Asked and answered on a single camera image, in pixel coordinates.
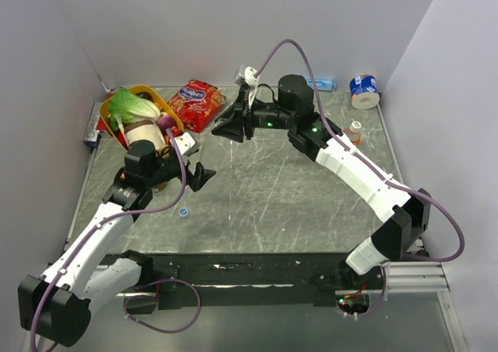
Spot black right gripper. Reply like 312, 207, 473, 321
211, 87, 295, 143

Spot orange juice plastic bottle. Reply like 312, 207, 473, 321
342, 121, 362, 146

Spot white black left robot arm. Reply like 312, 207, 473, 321
18, 139, 213, 351

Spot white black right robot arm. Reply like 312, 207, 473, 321
212, 75, 430, 289

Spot green glass bottle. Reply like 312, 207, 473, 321
153, 182, 167, 192

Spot red snack bag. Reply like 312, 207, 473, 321
167, 79, 226, 133

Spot purple toy onion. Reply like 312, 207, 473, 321
156, 114, 177, 132

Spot cream brown toy mushroom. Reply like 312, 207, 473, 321
124, 120, 166, 150

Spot blue tissue pack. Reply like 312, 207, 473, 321
307, 79, 336, 92

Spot green toy cabbage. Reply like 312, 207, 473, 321
107, 89, 161, 132

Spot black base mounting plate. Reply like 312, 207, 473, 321
122, 251, 387, 310

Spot purple white box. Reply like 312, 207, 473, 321
82, 102, 101, 148

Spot yellow plastic basket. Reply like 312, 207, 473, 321
100, 85, 184, 150

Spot blue wrapped toilet roll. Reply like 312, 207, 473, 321
349, 74, 380, 110

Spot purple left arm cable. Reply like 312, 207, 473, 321
29, 128, 202, 352

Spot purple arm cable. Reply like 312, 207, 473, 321
29, 128, 202, 352
254, 38, 466, 318

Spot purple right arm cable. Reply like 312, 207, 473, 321
254, 38, 466, 318

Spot aluminium frame rail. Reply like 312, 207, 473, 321
37, 260, 451, 298

